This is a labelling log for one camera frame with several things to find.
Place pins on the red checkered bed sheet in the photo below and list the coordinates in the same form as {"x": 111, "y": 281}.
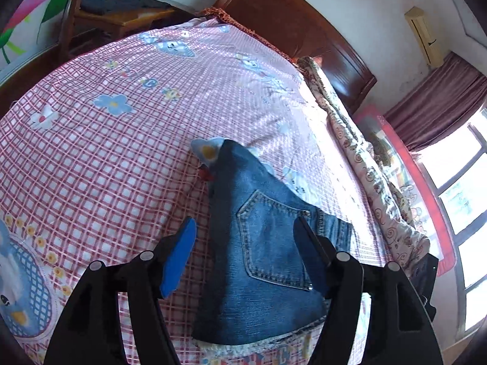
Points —
{"x": 114, "y": 152}

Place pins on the wooden chair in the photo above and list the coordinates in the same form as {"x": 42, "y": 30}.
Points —
{"x": 114, "y": 11}

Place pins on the blue denim pants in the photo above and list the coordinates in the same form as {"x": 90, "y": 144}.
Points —
{"x": 262, "y": 258}

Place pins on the beige air conditioner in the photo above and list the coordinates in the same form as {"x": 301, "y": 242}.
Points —
{"x": 424, "y": 34}

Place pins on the floral quilt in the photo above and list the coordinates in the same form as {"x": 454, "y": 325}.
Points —
{"x": 365, "y": 159}

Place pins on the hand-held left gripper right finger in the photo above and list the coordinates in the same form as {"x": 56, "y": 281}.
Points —
{"x": 310, "y": 251}

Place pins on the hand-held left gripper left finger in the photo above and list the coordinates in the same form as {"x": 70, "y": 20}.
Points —
{"x": 179, "y": 258}

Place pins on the floral sliding wardrobe door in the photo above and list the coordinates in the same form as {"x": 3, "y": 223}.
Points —
{"x": 34, "y": 15}

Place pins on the window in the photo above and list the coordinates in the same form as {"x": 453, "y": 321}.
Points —
{"x": 460, "y": 205}

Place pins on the wooden bed headboard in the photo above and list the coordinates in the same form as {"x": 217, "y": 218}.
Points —
{"x": 304, "y": 22}

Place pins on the dark cloth on chair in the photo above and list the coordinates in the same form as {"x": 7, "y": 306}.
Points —
{"x": 121, "y": 4}

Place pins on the maroon curtain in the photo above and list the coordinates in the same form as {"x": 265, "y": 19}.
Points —
{"x": 441, "y": 102}

